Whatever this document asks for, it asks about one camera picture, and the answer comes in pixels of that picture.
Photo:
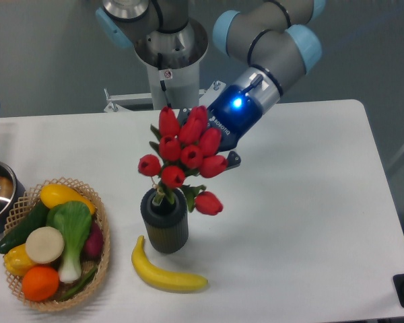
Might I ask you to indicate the beige round slice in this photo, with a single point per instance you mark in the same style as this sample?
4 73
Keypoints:
44 245

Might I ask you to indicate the red tulip bouquet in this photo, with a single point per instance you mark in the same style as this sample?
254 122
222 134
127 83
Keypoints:
184 150

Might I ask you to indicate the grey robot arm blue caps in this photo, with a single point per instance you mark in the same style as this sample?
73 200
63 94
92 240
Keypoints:
272 40

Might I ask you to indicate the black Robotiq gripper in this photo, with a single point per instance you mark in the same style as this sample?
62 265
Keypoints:
234 112

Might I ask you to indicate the green cucumber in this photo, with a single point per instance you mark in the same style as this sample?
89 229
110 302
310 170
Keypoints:
35 219

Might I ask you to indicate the yellow banana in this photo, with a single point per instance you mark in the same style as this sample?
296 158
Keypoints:
161 278

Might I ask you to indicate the orange fruit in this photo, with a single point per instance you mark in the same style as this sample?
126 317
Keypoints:
40 283

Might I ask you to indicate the green bean pod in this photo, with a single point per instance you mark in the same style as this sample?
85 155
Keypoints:
85 280

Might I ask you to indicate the green bok choy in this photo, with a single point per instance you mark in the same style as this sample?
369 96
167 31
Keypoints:
73 220

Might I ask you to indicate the yellow squash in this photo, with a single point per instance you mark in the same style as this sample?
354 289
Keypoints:
53 195

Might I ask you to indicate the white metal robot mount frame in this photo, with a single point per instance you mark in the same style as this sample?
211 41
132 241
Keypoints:
138 102

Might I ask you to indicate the yellow bell pepper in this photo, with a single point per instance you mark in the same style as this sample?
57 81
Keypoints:
17 262

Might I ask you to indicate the dark ribbed vase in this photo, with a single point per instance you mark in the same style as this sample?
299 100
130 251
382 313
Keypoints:
166 224

